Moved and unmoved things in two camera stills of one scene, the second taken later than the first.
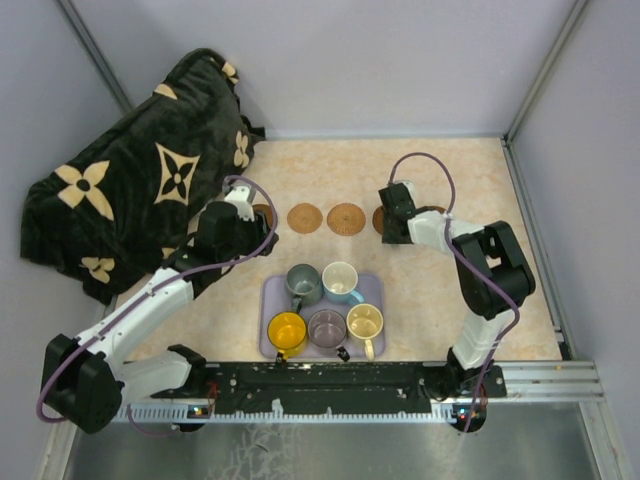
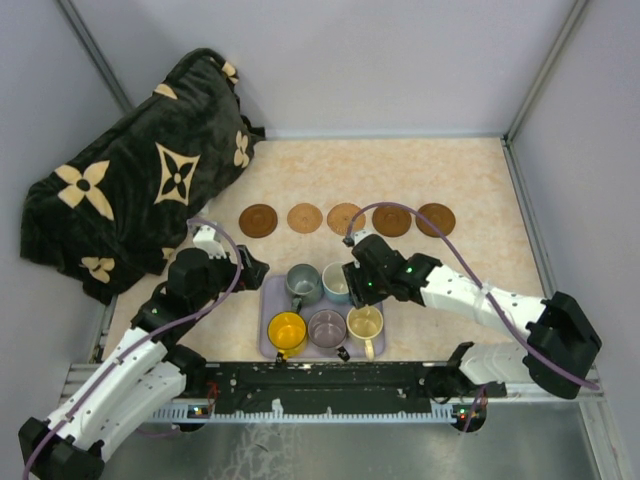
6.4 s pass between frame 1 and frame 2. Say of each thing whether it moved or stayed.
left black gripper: moved
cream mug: stayed
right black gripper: moved
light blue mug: stayed
